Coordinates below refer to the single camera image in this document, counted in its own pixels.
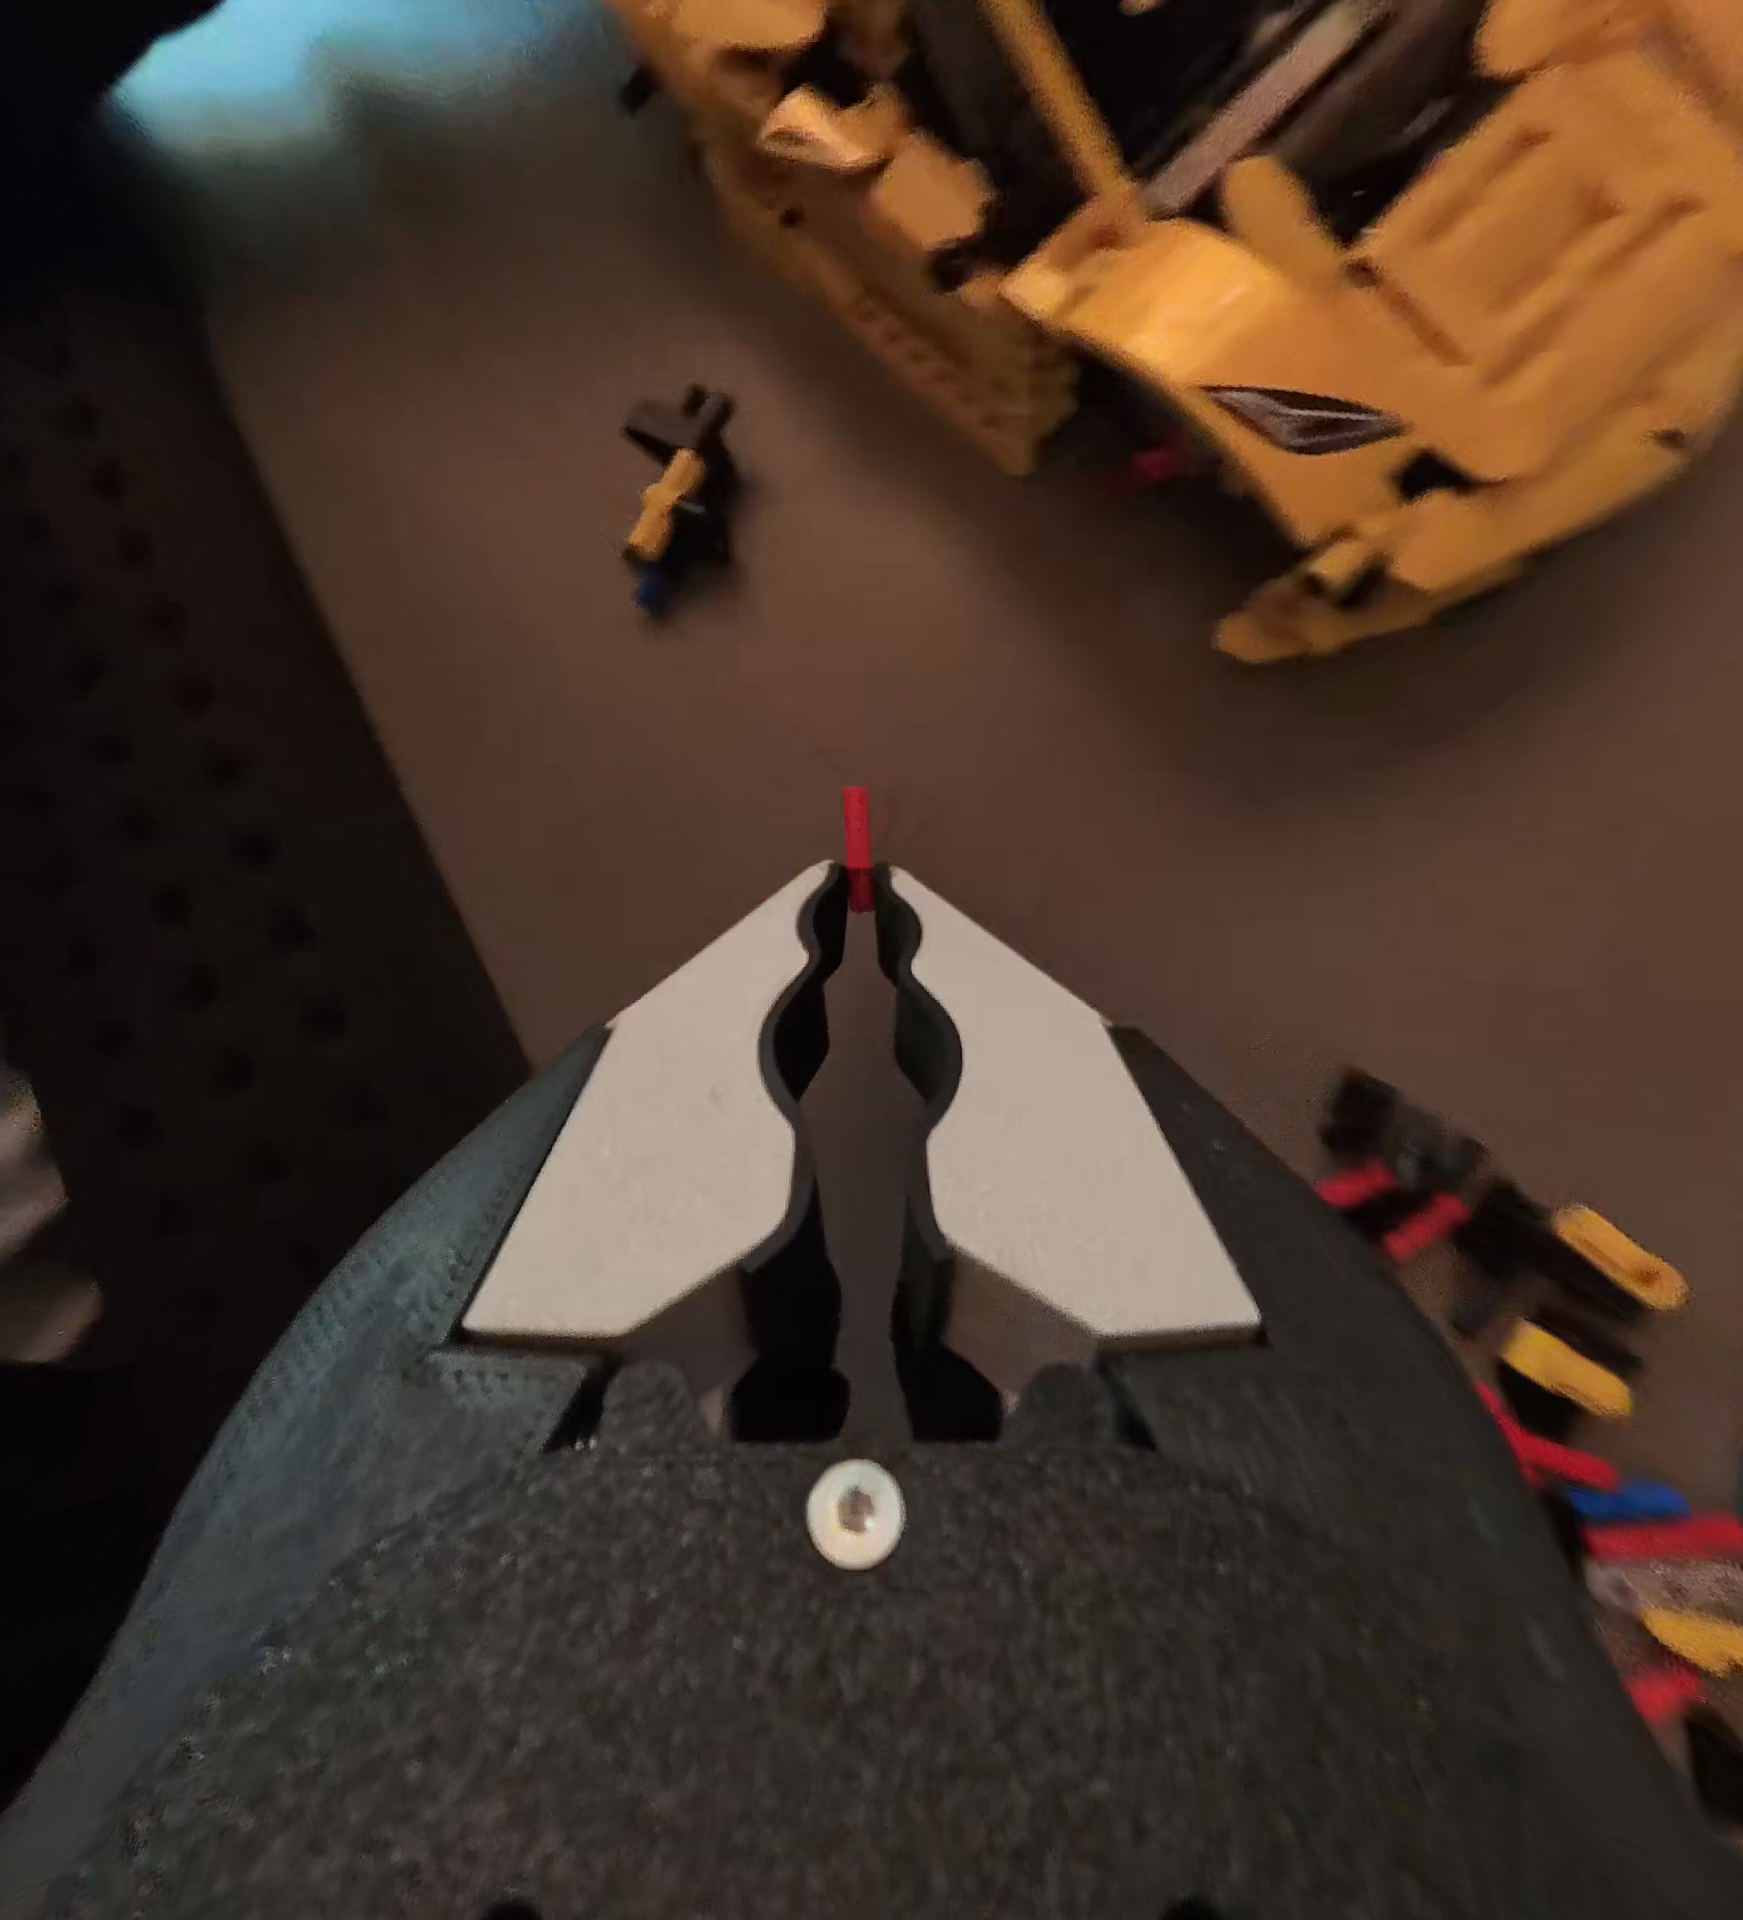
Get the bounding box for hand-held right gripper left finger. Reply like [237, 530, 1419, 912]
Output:
[462, 859, 851, 1405]

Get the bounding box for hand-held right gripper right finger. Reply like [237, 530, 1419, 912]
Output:
[869, 866, 1263, 1393]

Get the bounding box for small yellow black brick assembly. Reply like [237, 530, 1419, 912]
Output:
[624, 383, 741, 622]

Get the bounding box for grey desk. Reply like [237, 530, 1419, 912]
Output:
[105, 0, 1743, 1920]

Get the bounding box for scattered small brick pins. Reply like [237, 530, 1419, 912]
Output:
[1312, 1058, 1743, 1853]

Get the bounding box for black perforated chair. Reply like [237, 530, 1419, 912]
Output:
[0, 135, 530, 1367]

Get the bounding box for yellow brick toy car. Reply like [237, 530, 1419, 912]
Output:
[608, 0, 1743, 666]

